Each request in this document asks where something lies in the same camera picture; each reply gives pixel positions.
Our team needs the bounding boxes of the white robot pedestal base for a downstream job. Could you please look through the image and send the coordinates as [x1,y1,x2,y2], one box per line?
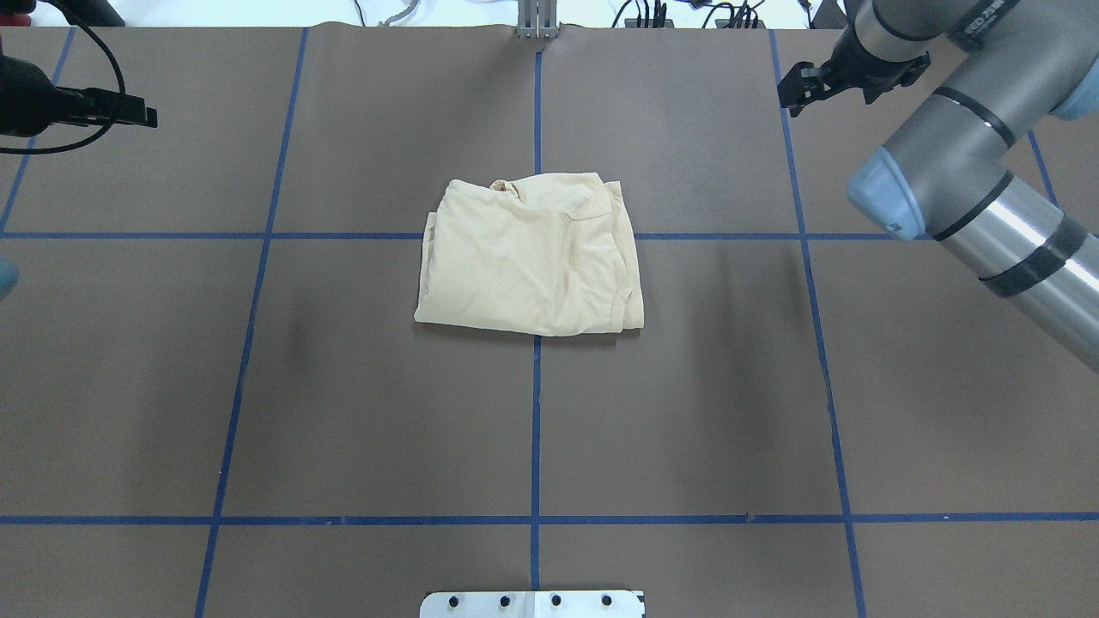
[419,591,647,617]

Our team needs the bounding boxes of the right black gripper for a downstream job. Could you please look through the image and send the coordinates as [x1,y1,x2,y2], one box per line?
[777,30,931,118]

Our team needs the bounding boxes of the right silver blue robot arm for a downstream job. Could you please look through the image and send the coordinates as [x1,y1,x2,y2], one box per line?
[777,1,1098,369]

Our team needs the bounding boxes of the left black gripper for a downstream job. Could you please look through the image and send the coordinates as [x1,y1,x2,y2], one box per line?
[1,55,160,137]

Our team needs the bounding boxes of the cream long-sleeve California shirt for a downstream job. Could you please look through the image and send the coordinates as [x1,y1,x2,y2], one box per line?
[415,173,647,336]

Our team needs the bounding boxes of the aluminium frame post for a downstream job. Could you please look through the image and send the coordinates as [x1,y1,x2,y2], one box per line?
[515,0,560,38]

